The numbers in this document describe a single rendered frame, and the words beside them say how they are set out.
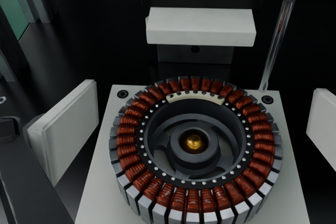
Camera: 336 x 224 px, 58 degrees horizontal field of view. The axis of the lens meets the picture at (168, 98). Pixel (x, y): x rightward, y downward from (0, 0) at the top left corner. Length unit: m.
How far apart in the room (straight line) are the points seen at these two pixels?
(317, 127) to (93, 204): 0.15
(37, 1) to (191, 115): 0.24
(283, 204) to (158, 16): 0.15
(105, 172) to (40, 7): 0.23
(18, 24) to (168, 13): 0.30
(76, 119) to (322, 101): 0.13
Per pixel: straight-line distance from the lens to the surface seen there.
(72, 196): 0.24
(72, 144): 0.16
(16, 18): 0.47
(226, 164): 0.21
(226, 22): 0.18
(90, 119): 0.18
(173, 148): 0.20
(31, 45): 0.37
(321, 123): 0.18
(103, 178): 0.23
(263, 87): 0.27
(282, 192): 0.23
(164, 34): 0.17
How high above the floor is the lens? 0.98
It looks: 48 degrees down
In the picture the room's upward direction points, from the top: 2 degrees counter-clockwise
